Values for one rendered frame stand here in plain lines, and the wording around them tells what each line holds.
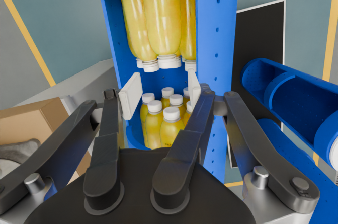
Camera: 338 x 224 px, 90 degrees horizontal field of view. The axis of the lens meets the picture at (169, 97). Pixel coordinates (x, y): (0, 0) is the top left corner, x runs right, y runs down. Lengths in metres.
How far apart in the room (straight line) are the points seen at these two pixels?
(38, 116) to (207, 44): 0.51
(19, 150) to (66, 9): 1.28
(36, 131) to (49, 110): 0.07
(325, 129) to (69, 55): 1.78
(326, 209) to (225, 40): 1.06
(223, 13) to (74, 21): 1.50
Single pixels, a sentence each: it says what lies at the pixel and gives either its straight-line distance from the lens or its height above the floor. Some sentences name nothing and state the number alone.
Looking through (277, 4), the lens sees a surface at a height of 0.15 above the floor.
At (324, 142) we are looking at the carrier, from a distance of 0.85.
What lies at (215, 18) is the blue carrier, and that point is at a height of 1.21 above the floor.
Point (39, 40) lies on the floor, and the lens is 1.90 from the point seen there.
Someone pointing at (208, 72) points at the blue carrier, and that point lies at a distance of 0.31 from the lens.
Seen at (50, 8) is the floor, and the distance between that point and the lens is 1.81.
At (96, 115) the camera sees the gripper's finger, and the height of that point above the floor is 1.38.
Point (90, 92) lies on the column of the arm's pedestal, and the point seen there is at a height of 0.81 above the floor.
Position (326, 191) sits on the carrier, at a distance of 1.29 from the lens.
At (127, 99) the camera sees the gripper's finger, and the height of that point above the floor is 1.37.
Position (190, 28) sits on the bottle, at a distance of 0.37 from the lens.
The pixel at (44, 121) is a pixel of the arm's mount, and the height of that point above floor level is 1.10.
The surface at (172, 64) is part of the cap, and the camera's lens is 0.36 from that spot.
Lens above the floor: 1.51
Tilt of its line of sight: 67 degrees down
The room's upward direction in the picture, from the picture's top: 177 degrees counter-clockwise
